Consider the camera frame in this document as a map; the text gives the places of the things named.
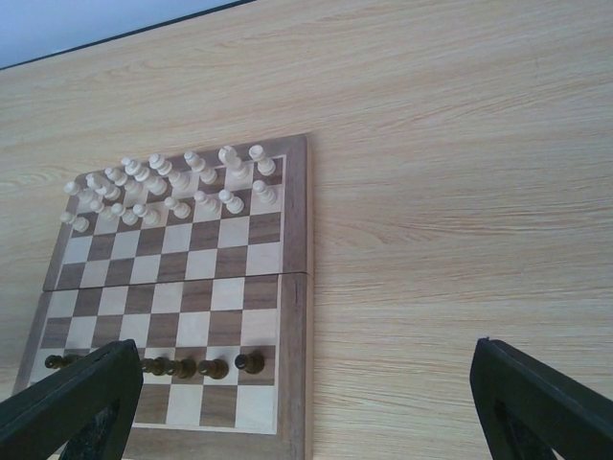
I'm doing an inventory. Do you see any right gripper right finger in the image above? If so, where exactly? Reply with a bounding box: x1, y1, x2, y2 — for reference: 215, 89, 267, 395
469, 337, 612, 459

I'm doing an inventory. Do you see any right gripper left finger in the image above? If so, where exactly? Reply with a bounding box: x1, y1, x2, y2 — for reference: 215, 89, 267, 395
1, 339, 143, 459

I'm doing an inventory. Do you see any light chess piece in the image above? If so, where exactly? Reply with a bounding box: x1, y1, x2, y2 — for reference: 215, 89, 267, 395
148, 153, 172, 176
86, 172, 121, 200
248, 145, 276, 176
217, 146, 251, 180
63, 181, 98, 204
104, 168, 128, 187
184, 150, 217, 185
121, 157, 150, 183

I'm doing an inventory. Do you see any wooden chess board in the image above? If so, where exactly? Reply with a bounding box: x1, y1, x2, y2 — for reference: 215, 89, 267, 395
14, 134, 314, 459

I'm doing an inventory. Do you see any dark pawn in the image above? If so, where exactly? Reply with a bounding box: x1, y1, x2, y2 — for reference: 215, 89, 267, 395
141, 356, 169, 376
44, 355, 72, 370
234, 351, 265, 375
196, 358, 229, 380
164, 358, 197, 380

